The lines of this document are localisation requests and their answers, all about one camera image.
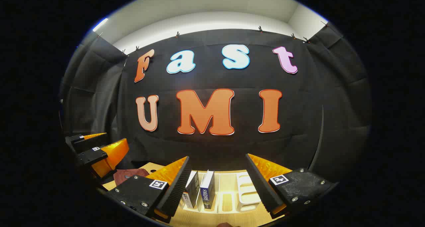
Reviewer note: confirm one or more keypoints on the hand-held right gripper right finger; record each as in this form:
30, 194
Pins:
260, 183

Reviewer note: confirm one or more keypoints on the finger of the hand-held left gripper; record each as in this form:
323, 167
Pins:
91, 144
94, 156

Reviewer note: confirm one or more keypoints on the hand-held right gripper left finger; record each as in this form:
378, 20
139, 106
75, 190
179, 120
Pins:
176, 190

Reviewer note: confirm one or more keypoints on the white portrait cover book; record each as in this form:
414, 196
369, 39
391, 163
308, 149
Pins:
192, 192

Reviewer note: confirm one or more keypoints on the white plastic bookshelf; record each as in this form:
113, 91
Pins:
247, 195

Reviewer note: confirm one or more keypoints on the blue cover book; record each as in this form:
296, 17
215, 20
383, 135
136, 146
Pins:
207, 193

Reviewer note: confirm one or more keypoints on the dark red schoolbag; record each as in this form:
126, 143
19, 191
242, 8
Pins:
127, 177

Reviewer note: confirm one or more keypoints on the row of black cloth clips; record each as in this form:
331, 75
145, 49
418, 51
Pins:
260, 29

